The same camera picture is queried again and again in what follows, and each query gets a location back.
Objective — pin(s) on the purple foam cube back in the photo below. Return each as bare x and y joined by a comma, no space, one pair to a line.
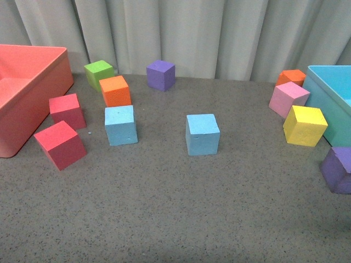
161,75

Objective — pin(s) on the pink foam cube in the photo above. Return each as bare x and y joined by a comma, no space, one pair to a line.
285,96

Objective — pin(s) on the light blue cube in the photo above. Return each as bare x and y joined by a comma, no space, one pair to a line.
202,134
120,125

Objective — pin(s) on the yellow foam cube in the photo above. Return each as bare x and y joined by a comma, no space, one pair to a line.
304,126

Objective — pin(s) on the red foam cube front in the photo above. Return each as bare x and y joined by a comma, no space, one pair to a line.
61,144

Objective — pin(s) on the orange foam cube left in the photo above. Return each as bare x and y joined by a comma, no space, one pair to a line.
115,91

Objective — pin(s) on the white pleated curtain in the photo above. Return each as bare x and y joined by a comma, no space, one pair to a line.
239,40

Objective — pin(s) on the red foam cube rear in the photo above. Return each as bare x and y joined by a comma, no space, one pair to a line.
67,108

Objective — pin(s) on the orange foam cube right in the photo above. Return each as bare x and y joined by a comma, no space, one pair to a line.
296,76

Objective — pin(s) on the orange foam cube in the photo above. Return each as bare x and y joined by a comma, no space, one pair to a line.
296,76
115,91

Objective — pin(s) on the red foam cube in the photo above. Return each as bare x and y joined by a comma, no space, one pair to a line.
61,144
67,108

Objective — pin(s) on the purple foam cube front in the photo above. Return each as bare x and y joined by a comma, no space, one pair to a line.
335,169

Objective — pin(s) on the light blue plastic bin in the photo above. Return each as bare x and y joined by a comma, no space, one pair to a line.
329,87

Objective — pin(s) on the coral plastic bin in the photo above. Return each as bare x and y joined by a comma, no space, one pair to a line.
30,76

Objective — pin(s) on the green foam cube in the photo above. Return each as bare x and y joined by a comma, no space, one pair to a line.
97,71

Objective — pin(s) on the purple foam cube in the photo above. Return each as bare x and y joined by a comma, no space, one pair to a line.
335,169
161,75

